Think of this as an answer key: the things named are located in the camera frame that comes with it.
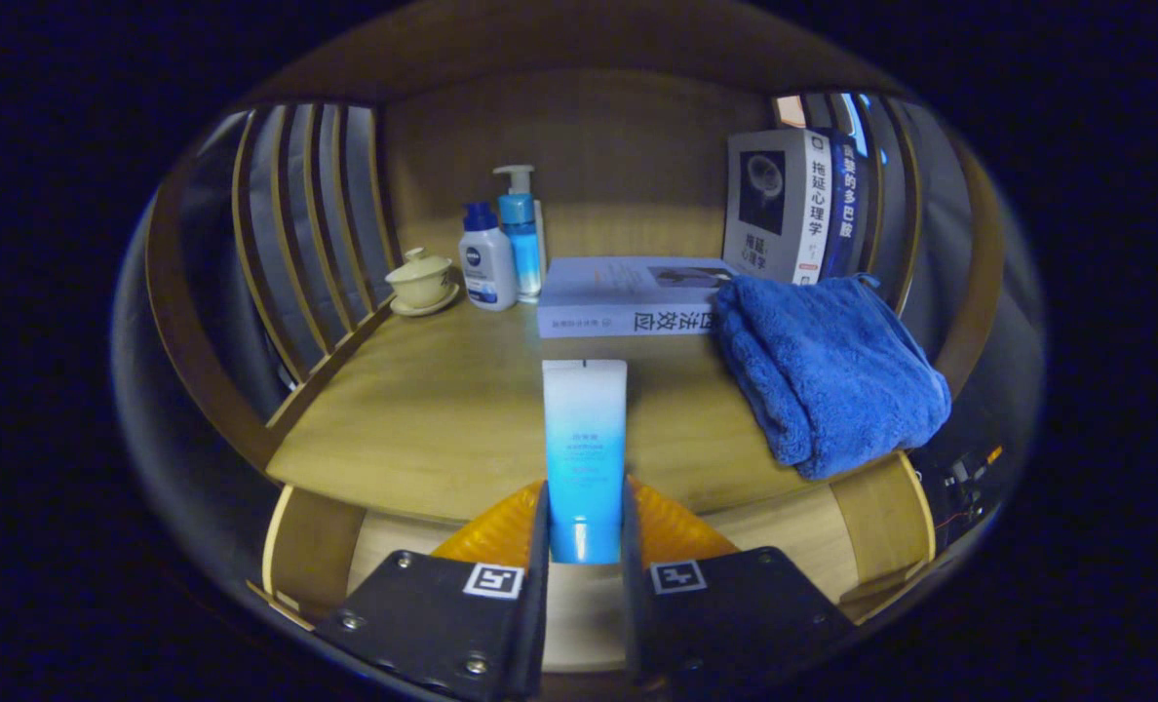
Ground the cream lidded teacup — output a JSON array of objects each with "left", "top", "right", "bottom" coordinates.
[{"left": 385, "top": 247, "right": 461, "bottom": 317}]

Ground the blue folded towel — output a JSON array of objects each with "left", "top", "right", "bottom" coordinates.
[{"left": 714, "top": 273, "right": 953, "bottom": 481}]

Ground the blue white tube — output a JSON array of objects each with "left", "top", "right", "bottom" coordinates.
[{"left": 541, "top": 359, "right": 629, "bottom": 565}]

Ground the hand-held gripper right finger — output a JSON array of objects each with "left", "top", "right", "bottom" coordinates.
[{"left": 621, "top": 476, "right": 858, "bottom": 698}]

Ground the wooden cabinet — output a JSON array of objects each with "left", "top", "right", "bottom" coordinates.
[{"left": 145, "top": 0, "right": 1009, "bottom": 508}]

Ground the white book lying flat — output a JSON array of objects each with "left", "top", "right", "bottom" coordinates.
[{"left": 536, "top": 255, "right": 736, "bottom": 339}]

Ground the blue pump bottle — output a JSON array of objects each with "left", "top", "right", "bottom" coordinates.
[{"left": 492, "top": 164, "right": 545, "bottom": 303}]

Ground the wooden countertop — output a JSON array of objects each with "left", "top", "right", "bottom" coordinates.
[{"left": 265, "top": 210, "right": 916, "bottom": 523}]

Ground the white lotion bottle blue cap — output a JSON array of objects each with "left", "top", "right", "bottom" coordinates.
[{"left": 458, "top": 202, "right": 520, "bottom": 312}]

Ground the black orange tool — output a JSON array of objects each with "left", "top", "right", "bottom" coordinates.
[{"left": 935, "top": 444, "right": 1007, "bottom": 532}]

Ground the wooden drawer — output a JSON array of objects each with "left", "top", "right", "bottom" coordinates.
[{"left": 248, "top": 450, "right": 936, "bottom": 674}]

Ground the white upright book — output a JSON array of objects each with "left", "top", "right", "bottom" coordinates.
[{"left": 722, "top": 127, "right": 833, "bottom": 286}]

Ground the dark blue upright book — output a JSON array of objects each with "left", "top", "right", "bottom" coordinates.
[{"left": 818, "top": 129, "right": 863, "bottom": 282}]

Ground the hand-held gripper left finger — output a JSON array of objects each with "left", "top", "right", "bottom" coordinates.
[{"left": 314, "top": 480, "right": 551, "bottom": 702}]

